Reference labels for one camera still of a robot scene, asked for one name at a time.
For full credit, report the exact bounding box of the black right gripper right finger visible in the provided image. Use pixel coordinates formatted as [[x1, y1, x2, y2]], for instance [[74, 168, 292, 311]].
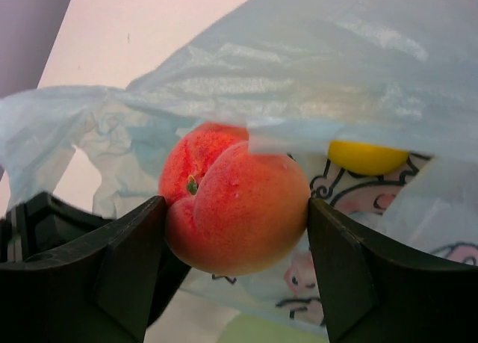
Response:
[[307, 199, 477, 342]]

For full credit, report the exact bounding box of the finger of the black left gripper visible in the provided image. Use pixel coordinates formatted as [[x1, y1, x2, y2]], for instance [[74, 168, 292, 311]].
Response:
[[0, 191, 191, 327]]

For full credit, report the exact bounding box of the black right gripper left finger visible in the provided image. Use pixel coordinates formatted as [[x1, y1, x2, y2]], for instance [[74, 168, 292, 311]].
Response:
[[0, 195, 167, 343]]

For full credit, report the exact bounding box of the yellow fake fruit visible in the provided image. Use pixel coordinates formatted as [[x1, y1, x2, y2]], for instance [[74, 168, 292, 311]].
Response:
[[328, 140, 409, 176]]

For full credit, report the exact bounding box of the orange fake fruit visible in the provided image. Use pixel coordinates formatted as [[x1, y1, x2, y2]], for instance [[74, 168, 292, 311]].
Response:
[[158, 123, 311, 276]]

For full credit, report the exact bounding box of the blue printed plastic bag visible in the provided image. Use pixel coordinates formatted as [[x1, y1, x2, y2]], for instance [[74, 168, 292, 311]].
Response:
[[1, 0, 477, 337]]

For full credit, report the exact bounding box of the green scalloped glass bowl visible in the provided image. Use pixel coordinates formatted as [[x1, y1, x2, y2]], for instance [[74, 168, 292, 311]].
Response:
[[217, 313, 329, 343]]

